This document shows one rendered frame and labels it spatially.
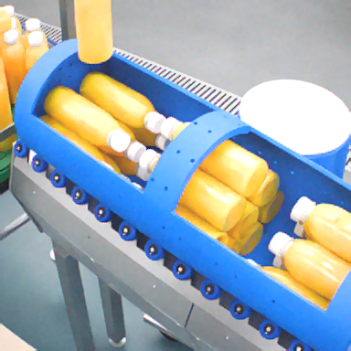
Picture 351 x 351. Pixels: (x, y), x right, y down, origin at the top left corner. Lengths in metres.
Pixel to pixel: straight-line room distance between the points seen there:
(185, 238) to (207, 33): 2.75
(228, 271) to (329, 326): 0.22
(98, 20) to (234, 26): 2.67
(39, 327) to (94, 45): 1.35
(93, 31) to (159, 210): 0.38
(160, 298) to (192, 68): 2.27
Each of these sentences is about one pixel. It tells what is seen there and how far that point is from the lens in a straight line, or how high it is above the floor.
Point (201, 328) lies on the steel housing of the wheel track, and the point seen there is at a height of 0.86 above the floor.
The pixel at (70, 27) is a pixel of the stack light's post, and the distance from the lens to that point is 2.12.
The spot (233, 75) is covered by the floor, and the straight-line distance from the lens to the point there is 3.54.
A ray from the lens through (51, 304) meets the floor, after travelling 2.53.
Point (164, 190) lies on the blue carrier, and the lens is 1.22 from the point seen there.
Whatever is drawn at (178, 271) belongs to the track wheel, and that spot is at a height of 0.96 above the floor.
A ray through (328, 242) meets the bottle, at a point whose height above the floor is 1.17.
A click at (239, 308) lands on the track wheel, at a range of 1.30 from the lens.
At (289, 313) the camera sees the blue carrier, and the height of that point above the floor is 1.10.
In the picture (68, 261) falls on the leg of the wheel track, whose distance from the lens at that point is 1.86.
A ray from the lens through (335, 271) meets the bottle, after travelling 1.13.
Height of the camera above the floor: 2.02
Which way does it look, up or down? 43 degrees down
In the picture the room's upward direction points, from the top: straight up
